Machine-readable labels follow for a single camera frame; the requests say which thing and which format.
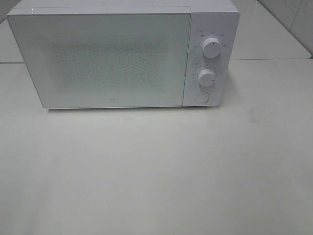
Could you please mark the white upper power knob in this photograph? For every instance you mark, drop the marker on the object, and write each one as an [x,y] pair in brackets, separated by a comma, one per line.
[211,47]

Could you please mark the white timer knob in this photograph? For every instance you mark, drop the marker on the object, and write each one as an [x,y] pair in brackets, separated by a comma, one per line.
[206,78]

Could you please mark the round white door button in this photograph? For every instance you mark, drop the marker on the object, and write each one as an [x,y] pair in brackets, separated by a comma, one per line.
[202,97]

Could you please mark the white microwave door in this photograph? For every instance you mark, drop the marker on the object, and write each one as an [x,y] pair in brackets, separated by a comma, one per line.
[99,61]

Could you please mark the white microwave oven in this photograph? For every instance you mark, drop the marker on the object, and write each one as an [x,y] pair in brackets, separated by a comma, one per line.
[208,18]

